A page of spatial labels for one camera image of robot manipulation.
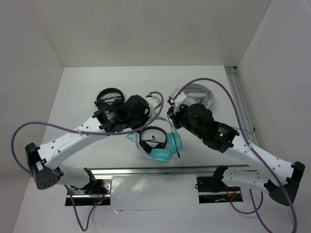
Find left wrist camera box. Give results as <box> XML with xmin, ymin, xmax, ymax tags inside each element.
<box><xmin>144</xmin><ymin>95</ymin><xmax>162</xmax><ymax>117</ymax></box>

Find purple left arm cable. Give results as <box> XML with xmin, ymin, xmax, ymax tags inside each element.
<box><xmin>11</xmin><ymin>91</ymin><xmax>164</xmax><ymax>232</ymax></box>

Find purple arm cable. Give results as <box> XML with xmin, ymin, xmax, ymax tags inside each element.
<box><xmin>172</xmin><ymin>77</ymin><xmax>298</xmax><ymax>233</ymax></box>
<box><xmin>11</xmin><ymin>91</ymin><xmax>164</xmax><ymax>232</ymax></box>

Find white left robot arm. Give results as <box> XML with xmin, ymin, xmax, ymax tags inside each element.
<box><xmin>25</xmin><ymin>95</ymin><xmax>156</xmax><ymax>190</ymax></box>

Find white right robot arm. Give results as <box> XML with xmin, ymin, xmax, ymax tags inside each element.
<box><xmin>167</xmin><ymin>103</ymin><xmax>305</xmax><ymax>206</ymax></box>

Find aluminium mounting rail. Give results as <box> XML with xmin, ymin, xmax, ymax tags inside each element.
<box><xmin>84</xmin><ymin>165</ymin><xmax>251</xmax><ymax>178</ymax></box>

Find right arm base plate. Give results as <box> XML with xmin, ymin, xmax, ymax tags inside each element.
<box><xmin>194</xmin><ymin>177</ymin><xmax>243</xmax><ymax>204</ymax></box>

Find thin black headphone cable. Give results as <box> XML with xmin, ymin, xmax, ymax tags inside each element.
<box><xmin>167</xmin><ymin>106</ymin><xmax>182</xmax><ymax>158</ymax></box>

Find small black on-ear headphones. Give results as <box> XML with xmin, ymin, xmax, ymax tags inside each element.
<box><xmin>138</xmin><ymin>126</ymin><xmax>167</xmax><ymax>154</ymax></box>

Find black bulky headset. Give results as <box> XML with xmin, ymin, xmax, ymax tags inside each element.
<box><xmin>94</xmin><ymin>87</ymin><xmax>125</xmax><ymax>109</ymax></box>

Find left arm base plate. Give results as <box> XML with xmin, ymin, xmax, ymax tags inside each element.
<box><xmin>65</xmin><ymin>176</ymin><xmax>112</xmax><ymax>206</ymax></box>

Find white grey gaming headset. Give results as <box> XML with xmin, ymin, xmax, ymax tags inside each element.
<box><xmin>174</xmin><ymin>83</ymin><xmax>214</xmax><ymax>113</ymax></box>

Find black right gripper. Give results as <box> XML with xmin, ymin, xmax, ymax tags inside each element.
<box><xmin>167</xmin><ymin>102</ymin><xmax>204</xmax><ymax>138</ymax></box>

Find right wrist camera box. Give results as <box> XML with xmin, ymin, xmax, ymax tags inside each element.
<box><xmin>168</xmin><ymin>89</ymin><xmax>194</xmax><ymax>107</ymax></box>

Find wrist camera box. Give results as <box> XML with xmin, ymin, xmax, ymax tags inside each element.
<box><xmin>144</xmin><ymin>95</ymin><xmax>162</xmax><ymax>117</ymax></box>
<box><xmin>168</xmin><ymin>89</ymin><xmax>194</xmax><ymax>107</ymax></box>

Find teal cat-ear headphones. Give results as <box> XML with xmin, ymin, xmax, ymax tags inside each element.
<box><xmin>126</xmin><ymin>116</ymin><xmax>183</xmax><ymax>163</ymax></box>

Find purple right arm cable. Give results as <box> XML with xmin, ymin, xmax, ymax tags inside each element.
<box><xmin>172</xmin><ymin>77</ymin><xmax>298</xmax><ymax>233</ymax></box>

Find aluminium side rail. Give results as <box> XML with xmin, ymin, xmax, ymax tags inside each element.
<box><xmin>225</xmin><ymin>67</ymin><xmax>258</xmax><ymax>145</ymax></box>

